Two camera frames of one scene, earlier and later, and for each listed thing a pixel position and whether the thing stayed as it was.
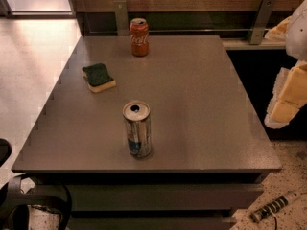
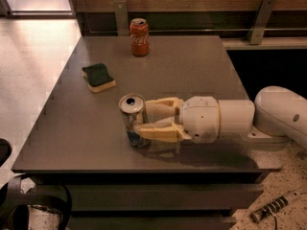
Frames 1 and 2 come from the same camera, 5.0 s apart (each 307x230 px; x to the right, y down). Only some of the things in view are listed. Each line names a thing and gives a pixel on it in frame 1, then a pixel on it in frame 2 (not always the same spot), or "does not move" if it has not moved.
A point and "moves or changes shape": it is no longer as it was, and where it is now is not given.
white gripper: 297,35 → 200,118
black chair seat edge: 6,150 does not move
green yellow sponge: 98,78 does not move
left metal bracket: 121,13 does not move
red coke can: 139,36 does not move
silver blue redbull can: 138,125 moves or changes shape
